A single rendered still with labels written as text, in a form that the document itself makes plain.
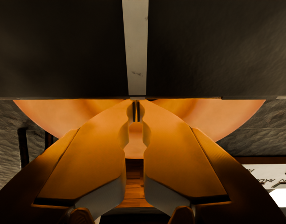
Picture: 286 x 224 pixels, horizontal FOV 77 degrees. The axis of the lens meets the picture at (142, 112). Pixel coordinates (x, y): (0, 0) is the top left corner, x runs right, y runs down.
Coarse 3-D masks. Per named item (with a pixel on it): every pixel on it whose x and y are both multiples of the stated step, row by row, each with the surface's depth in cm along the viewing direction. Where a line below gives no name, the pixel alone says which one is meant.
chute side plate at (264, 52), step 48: (0, 0) 4; (48, 0) 4; (96, 0) 4; (192, 0) 4; (240, 0) 4; (0, 48) 5; (48, 48) 5; (96, 48) 5; (192, 48) 5; (240, 48) 5; (0, 96) 6; (48, 96) 6; (96, 96) 6; (144, 96) 6
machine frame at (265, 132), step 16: (0, 112) 22; (16, 112) 22; (256, 112) 23; (272, 112) 23; (0, 128) 25; (16, 128) 25; (32, 128) 25; (240, 128) 26; (256, 128) 26; (272, 128) 26; (0, 144) 38; (16, 144) 38; (32, 144) 38; (224, 144) 39; (240, 144) 40; (256, 144) 40; (272, 144) 40; (0, 160) 44; (16, 160) 44; (0, 176) 51
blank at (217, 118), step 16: (32, 112) 12; (48, 112) 12; (64, 112) 12; (80, 112) 12; (96, 112) 12; (176, 112) 13; (192, 112) 12; (208, 112) 12; (224, 112) 12; (240, 112) 11; (48, 128) 13; (64, 128) 13; (208, 128) 13; (224, 128) 13; (128, 144) 14; (144, 144) 14
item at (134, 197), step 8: (128, 160) 25; (136, 160) 25; (128, 168) 24; (136, 168) 24; (128, 176) 23; (136, 176) 23; (128, 184) 23; (136, 184) 23; (128, 192) 22; (136, 192) 22; (144, 192) 22; (128, 200) 20; (136, 200) 20; (144, 200) 20; (120, 208) 20; (128, 208) 20; (136, 208) 20; (144, 208) 20; (152, 208) 20; (104, 216) 23
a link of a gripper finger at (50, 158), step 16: (64, 144) 8; (32, 160) 7; (48, 160) 7; (16, 176) 7; (32, 176) 7; (48, 176) 7; (0, 192) 6; (16, 192) 6; (32, 192) 6; (0, 208) 6; (16, 208) 6; (32, 208) 6; (48, 208) 6; (64, 208) 6
